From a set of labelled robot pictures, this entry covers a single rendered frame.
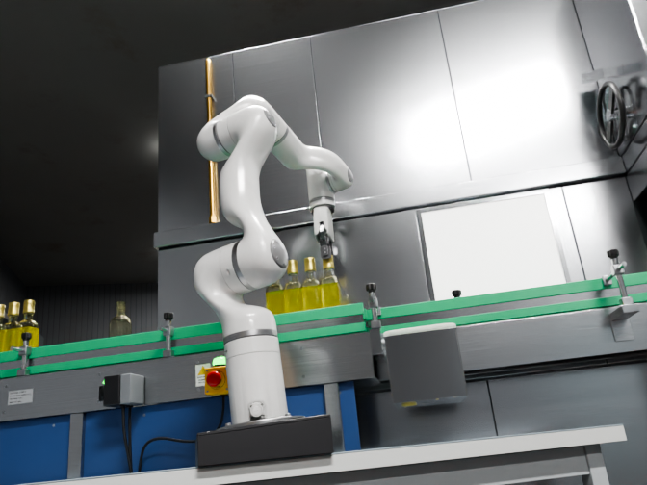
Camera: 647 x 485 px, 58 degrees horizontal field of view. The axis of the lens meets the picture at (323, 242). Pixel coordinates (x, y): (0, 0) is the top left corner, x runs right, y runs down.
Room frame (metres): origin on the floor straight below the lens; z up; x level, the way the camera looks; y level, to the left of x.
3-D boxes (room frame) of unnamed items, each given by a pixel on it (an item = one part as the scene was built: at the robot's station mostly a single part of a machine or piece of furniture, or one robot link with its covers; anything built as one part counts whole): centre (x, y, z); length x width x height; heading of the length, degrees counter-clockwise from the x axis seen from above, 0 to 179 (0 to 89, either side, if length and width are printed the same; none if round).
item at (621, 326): (1.50, -0.76, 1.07); 0.17 x 0.05 x 0.23; 171
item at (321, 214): (1.74, -0.01, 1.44); 0.10 x 0.07 x 0.11; 171
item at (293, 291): (1.76, 0.11, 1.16); 0.06 x 0.06 x 0.21; 82
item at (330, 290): (1.74, -0.01, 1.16); 0.06 x 0.06 x 0.21; 81
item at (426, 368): (1.51, -0.23, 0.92); 0.27 x 0.17 x 0.15; 171
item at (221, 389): (1.60, 0.31, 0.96); 0.07 x 0.07 x 0.07; 81
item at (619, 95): (1.62, -0.95, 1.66); 0.21 x 0.05 x 0.21; 171
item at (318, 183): (1.74, -0.01, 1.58); 0.09 x 0.08 x 0.13; 61
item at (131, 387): (1.64, 0.59, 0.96); 0.08 x 0.08 x 0.08; 81
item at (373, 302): (1.60, -0.12, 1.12); 0.17 x 0.03 x 0.12; 171
